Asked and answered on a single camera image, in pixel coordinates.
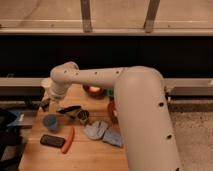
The black handled brush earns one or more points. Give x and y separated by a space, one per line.
69 109

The blue sponge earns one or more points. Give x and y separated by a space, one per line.
112 138

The black smartphone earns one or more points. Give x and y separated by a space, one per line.
52 141

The white plastic cup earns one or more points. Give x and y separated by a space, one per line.
46 84

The metal spoon tool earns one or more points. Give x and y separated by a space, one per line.
70 116

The maroon bowl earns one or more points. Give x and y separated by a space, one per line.
97 95

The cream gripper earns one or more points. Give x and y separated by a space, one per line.
44 104

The orange bowl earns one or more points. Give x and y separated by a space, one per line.
111 110

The blue plastic cup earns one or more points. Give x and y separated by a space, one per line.
50 122

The green plastic tray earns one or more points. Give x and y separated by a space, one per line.
110 92

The yellow round fruit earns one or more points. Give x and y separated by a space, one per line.
94 89

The black chair left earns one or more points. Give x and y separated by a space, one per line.
9 136

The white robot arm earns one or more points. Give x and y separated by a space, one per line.
144 119

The grey blue cloth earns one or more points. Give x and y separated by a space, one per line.
96 130

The small metal cup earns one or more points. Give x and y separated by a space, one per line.
83 117

